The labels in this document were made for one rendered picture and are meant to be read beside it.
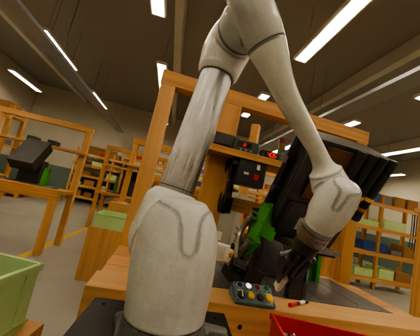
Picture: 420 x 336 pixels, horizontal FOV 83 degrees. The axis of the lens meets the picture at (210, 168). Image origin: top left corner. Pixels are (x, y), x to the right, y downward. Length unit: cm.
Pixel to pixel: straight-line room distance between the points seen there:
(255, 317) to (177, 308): 55
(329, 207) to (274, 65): 38
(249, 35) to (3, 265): 89
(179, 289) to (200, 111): 45
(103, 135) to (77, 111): 156
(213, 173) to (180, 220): 103
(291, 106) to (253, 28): 21
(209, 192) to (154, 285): 105
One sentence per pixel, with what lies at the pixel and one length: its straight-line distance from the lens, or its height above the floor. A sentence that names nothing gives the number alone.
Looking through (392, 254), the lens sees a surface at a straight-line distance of 749.
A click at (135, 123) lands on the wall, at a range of 1161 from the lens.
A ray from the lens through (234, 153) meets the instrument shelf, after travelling 136.
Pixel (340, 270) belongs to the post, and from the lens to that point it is 191.
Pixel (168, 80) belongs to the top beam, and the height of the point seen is 188.
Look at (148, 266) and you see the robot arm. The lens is 44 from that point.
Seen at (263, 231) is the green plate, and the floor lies 114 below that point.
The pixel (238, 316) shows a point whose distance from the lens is 94.
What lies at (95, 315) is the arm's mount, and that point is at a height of 94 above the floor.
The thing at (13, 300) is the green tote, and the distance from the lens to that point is 82.
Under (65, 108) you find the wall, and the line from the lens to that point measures 1253.
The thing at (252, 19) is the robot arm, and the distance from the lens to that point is 67.
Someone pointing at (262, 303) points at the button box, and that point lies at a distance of 97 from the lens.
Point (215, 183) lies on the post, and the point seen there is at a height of 133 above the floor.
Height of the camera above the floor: 123
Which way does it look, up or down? 7 degrees up
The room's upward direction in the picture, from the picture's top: 12 degrees clockwise
